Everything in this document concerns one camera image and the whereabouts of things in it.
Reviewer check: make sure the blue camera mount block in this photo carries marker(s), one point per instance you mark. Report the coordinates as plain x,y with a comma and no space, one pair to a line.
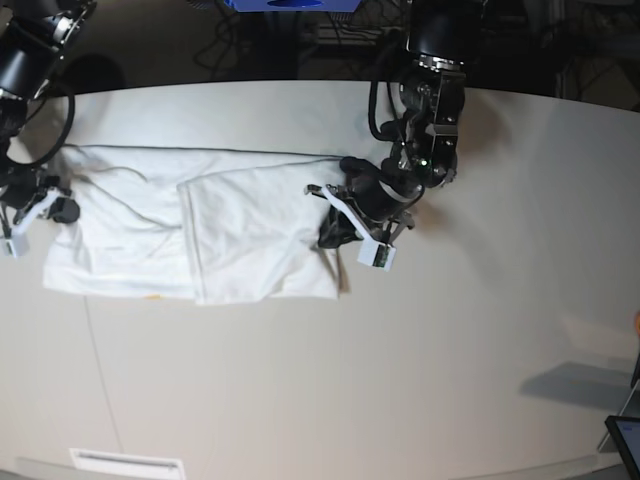
347,6

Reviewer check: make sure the white printed T-shirt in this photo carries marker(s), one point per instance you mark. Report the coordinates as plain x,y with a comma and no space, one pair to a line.
212,226

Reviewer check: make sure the black power strip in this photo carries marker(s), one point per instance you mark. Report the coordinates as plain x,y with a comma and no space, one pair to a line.
328,36

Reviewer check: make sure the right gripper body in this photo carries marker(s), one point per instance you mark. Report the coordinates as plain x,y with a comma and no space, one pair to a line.
21,187

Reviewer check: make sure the white paper label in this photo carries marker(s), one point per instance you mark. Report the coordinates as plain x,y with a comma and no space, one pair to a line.
124,465

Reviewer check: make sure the black tablet device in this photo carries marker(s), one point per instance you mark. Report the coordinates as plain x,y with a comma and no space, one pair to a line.
624,431

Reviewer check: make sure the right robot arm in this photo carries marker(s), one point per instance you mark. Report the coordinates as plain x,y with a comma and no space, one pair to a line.
33,44

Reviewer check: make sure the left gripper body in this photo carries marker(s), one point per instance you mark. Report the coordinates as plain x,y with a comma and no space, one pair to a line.
379,196

